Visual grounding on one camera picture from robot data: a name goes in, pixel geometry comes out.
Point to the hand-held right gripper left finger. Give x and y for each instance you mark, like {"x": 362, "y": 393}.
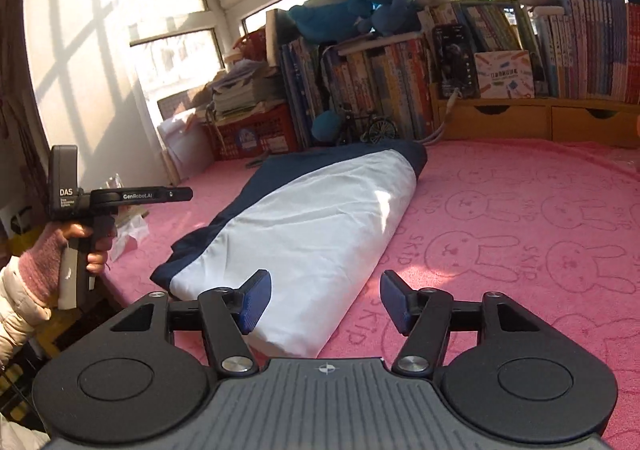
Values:
{"x": 255, "y": 302}

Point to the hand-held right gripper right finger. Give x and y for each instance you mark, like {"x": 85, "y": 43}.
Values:
{"x": 395, "y": 302}

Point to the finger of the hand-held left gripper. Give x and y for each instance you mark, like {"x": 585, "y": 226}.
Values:
{"x": 181, "y": 194}

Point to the navy and white jacket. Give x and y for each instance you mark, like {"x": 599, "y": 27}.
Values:
{"x": 310, "y": 230}

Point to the person's left forearm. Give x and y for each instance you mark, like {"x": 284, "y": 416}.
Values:
{"x": 22, "y": 310}

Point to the person's left hand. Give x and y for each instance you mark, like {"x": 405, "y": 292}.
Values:
{"x": 42, "y": 265}

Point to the clear plastic bag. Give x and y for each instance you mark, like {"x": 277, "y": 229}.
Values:
{"x": 132, "y": 225}

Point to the translucent storage bin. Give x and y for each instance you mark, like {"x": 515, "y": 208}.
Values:
{"x": 182, "y": 135}

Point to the small grey fabric pouch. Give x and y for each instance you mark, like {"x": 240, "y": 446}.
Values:
{"x": 257, "y": 161}

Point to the red plastic crate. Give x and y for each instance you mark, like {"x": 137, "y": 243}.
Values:
{"x": 255, "y": 135}

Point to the stack of paper workbooks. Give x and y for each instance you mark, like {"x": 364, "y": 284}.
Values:
{"x": 245, "y": 90}

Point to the row of tall blue books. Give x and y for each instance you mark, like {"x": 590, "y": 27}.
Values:
{"x": 300, "y": 90}

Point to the blue plush ball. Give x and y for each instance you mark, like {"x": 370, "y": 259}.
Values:
{"x": 327, "y": 125}

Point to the red plastic basket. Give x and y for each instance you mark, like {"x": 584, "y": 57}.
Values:
{"x": 252, "y": 45}

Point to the black miniature bicycle model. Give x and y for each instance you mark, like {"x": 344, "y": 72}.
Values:
{"x": 375, "y": 130}

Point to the brown flat board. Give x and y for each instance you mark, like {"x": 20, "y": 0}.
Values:
{"x": 277, "y": 35}

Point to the row of thick colourful books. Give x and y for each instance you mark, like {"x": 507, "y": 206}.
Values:
{"x": 380, "y": 80}

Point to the blue whale plush toy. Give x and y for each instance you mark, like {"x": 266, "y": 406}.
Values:
{"x": 325, "y": 17}

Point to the wooden drawer organizer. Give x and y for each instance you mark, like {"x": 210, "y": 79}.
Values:
{"x": 530, "y": 117}

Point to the black smartphone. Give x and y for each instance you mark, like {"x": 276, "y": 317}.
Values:
{"x": 455, "y": 60}

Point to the white pencil-print box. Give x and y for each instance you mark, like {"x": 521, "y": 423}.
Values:
{"x": 504, "y": 75}

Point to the row of thin colourful books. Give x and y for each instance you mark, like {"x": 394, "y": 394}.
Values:
{"x": 575, "y": 45}

